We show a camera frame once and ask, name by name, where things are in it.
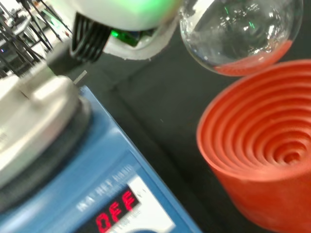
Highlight grey tape piece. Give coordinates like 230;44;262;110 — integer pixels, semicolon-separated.
73;70;87;86

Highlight black table cloth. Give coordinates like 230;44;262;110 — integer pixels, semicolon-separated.
48;21;311;233

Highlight blue base heater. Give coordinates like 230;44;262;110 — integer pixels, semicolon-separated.
0;45;202;233

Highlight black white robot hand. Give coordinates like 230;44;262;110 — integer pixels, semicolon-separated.
47;0;184;63

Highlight red ribbed flask holder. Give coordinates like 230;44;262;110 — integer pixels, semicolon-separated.
196;59;311;233

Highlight black tripod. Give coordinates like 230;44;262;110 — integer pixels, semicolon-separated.
0;0;73;77

